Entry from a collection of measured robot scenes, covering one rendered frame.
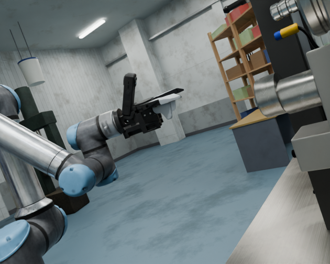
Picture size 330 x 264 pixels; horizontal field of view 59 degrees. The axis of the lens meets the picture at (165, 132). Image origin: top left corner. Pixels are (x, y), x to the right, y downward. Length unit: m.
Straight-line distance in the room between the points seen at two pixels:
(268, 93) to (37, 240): 0.77
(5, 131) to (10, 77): 9.29
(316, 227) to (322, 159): 0.36
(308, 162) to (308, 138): 0.02
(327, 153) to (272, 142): 3.71
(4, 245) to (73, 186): 0.25
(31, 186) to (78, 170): 0.30
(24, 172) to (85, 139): 0.23
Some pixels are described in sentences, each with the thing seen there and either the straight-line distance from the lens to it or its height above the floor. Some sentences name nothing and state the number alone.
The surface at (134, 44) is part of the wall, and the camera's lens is 11.00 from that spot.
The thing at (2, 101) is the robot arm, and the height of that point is 1.39.
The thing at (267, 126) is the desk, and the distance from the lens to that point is 3.94.
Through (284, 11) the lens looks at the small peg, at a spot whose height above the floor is 1.24.
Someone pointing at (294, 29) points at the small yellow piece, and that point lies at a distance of 0.32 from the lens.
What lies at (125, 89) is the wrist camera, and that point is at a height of 1.29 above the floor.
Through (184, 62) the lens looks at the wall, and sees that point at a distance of 10.46.
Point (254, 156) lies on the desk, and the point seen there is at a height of 0.21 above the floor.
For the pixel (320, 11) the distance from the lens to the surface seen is 0.23.
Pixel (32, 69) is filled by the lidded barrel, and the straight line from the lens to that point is 8.20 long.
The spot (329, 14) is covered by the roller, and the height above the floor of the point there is 1.22.
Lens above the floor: 1.20
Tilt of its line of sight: 4 degrees down
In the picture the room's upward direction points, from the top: 20 degrees counter-clockwise
